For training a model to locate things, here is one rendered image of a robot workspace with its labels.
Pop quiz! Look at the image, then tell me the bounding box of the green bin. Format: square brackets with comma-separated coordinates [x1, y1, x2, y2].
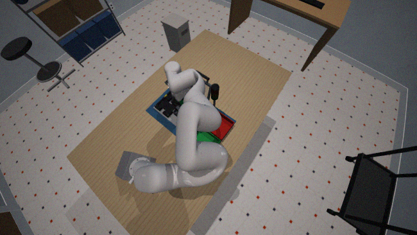
[197, 131, 221, 144]

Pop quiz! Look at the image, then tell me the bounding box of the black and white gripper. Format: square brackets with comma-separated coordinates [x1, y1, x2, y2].
[171, 88, 190, 106]

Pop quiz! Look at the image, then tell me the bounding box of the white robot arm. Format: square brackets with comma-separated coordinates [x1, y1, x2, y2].
[129, 61, 228, 193]

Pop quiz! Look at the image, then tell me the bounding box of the red open-top bin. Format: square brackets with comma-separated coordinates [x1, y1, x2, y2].
[210, 112, 235, 141]

